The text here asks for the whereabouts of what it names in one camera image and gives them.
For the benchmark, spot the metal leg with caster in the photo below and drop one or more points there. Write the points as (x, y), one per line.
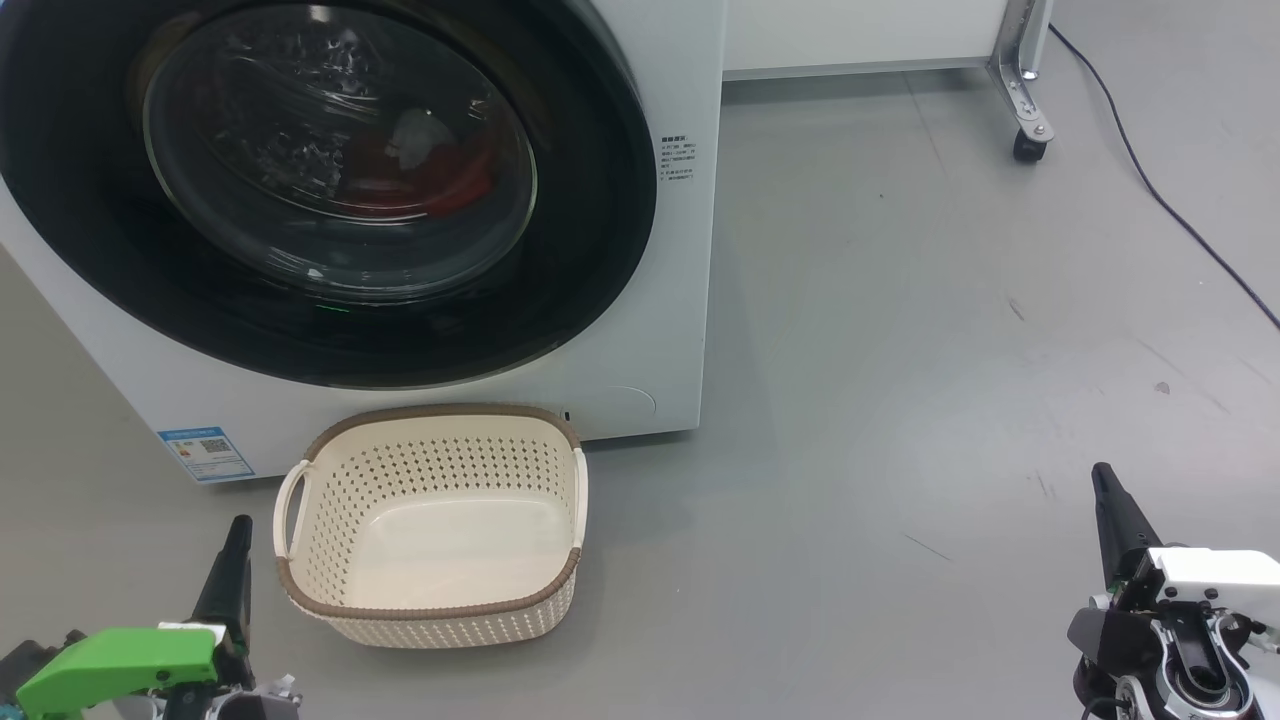
(1020, 60)

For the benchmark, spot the red shirt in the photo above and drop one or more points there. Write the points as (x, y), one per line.
(450, 185)

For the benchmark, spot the round glass washer door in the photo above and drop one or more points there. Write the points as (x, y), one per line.
(600, 200)

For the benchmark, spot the white front-load washing machine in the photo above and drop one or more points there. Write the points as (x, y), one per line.
(680, 300)

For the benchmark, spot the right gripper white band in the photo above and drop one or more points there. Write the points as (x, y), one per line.
(1210, 575)

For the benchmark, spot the stainless steel washing machine drum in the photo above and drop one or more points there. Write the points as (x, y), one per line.
(250, 120)

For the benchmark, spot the cream perforated laundry basket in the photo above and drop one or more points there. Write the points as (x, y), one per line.
(450, 540)

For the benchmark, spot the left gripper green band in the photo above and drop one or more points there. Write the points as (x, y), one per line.
(120, 665)

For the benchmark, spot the blue energy label sticker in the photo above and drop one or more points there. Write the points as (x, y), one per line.
(205, 455)

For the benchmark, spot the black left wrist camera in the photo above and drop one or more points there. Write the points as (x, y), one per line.
(35, 660)

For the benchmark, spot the small grey text label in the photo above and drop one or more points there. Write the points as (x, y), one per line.
(677, 160)

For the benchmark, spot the white cabinet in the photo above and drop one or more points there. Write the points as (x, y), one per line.
(850, 30)

